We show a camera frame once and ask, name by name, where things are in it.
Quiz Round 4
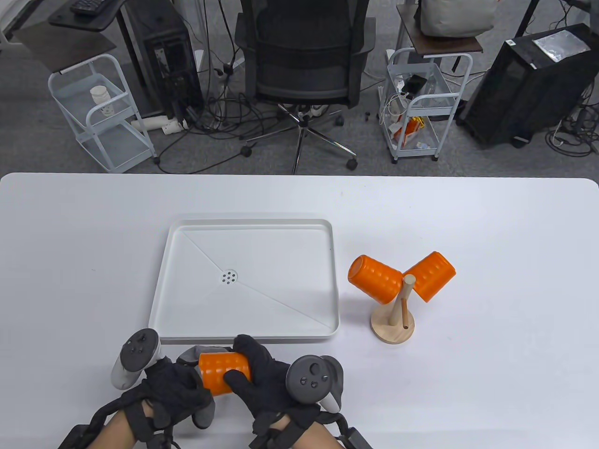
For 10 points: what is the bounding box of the person's right hand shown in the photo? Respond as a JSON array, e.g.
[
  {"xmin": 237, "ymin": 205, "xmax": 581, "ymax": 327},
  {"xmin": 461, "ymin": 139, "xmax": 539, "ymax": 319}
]
[{"xmin": 224, "ymin": 334, "xmax": 323, "ymax": 435}]

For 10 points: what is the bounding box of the orange plastic cup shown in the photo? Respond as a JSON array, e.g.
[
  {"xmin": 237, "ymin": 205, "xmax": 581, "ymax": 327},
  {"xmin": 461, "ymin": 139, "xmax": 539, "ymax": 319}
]
[
  {"xmin": 199, "ymin": 352, "xmax": 253, "ymax": 397},
  {"xmin": 348, "ymin": 255, "xmax": 404, "ymax": 305},
  {"xmin": 402, "ymin": 252, "xmax": 457, "ymax": 304}
]

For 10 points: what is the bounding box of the black computer tower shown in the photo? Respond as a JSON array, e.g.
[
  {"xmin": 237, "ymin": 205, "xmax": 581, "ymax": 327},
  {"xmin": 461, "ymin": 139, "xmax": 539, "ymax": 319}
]
[
  {"xmin": 456, "ymin": 23, "xmax": 599, "ymax": 149},
  {"xmin": 117, "ymin": 0, "xmax": 205, "ymax": 120}
]

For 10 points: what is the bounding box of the person's right forearm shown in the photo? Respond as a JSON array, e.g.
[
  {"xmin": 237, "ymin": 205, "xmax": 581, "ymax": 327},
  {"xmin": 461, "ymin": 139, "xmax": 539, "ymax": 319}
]
[{"xmin": 271, "ymin": 416, "xmax": 348, "ymax": 449}]

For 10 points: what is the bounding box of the person's left forearm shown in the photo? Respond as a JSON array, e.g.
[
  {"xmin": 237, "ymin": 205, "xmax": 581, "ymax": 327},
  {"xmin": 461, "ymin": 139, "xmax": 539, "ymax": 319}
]
[{"xmin": 91, "ymin": 402, "xmax": 143, "ymax": 449}]

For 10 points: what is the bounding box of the white paper cup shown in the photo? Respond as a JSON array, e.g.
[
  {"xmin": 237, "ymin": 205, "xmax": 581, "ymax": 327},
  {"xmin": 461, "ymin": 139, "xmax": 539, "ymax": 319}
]
[{"xmin": 90, "ymin": 86, "xmax": 116, "ymax": 116}]

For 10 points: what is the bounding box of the black office chair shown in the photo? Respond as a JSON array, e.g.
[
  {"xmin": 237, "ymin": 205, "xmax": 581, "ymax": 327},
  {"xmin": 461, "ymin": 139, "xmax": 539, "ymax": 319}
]
[{"xmin": 234, "ymin": 0, "xmax": 376, "ymax": 174}]

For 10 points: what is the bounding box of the orange snack packet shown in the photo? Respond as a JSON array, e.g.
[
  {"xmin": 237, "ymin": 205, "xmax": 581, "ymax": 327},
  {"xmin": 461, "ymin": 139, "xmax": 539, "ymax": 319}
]
[{"xmin": 392, "ymin": 116, "xmax": 425, "ymax": 145}]

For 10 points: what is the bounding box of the black keyboard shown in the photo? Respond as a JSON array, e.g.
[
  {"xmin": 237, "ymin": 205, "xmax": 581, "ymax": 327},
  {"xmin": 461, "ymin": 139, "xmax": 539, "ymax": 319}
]
[{"xmin": 70, "ymin": 0, "xmax": 107, "ymax": 16}]

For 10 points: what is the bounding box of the tangle of black cables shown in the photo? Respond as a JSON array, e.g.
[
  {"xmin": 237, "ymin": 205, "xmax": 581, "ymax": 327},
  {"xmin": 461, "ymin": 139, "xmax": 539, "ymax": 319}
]
[{"xmin": 157, "ymin": 91, "xmax": 291, "ymax": 164}]

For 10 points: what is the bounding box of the white drain tray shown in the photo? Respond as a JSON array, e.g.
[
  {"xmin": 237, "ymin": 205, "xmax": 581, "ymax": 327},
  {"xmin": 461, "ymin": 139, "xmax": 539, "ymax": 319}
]
[{"xmin": 148, "ymin": 218, "xmax": 339, "ymax": 345}]

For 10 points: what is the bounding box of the grey fabric bag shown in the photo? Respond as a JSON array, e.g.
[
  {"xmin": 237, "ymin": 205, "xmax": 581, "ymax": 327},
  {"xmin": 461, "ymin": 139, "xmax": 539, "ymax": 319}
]
[{"xmin": 415, "ymin": 0, "xmax": 497, "ymax": 38}]

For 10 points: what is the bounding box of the wooden cup rack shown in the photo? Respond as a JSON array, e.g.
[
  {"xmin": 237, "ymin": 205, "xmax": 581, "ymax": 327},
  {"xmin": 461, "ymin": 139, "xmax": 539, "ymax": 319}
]
[{"xmin": 370, "ymin": 275, "xmax": 417, "ymax": 345}]

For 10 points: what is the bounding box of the black keyboard shelf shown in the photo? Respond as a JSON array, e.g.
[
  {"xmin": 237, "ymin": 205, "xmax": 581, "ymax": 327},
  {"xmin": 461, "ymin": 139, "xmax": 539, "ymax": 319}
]
[{"xmin": 49, "ymin": 0, "xmax": 127, "ymax": 32}]

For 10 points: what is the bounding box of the dark brown side table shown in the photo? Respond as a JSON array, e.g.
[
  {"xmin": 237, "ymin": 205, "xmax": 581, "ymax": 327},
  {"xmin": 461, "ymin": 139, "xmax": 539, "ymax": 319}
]
[
  {"xmin": 397, "ymin": 4, "xmax": 483, "ymax": 59},
  {"xmin": 13, "ymin": 21, "xmax": 117, "ymax": 74}
]

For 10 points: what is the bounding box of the white floor power strip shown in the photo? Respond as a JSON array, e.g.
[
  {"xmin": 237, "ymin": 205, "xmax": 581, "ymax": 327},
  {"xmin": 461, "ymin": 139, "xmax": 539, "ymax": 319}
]
[{"xmin": 130, "ymin": 116, "xmax": 189, "ymax": 136}]

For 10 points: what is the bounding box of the person's left hand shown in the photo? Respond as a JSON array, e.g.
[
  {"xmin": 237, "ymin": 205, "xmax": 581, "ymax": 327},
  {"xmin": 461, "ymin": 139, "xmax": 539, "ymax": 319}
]
[{"xmin": 122, "ymin": 358, "xmax": 214, "ymax": 443}]

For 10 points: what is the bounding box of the silver foil pouch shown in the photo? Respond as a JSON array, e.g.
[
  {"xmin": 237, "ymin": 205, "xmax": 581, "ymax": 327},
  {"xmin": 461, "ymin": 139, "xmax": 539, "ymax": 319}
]
[{"xmin": 533, "ymin": 29, "xmax": 591, "ymax": 62}]

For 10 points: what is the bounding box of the white wire utility cart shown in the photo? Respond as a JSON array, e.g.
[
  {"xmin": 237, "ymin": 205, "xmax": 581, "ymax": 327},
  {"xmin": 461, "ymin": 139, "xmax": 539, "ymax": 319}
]
[
  {"xmin": 48, "ymin": 53, "xmax": 161, "ymax": 174},
  {"xmin": 378, "ymin": 48, "xmax": 473, "ymax": 163}
]

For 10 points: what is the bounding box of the green grey hand towel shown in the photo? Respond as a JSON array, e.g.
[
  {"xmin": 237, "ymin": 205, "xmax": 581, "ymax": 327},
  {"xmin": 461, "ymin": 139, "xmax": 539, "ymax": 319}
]
[{"xmin": 177, "ymin": 345, "xmax": 234, "ymax": 429}]

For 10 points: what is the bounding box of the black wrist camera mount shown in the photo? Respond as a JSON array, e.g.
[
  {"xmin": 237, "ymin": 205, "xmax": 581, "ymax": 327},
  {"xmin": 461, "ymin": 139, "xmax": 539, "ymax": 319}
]
[
  {"xmin": 58, "ymin": 423, "xmax": 96, "ymax": 449},
  {"xmin": 337, "ymin": 416, "xmax": 373, "ymax": 449}
]

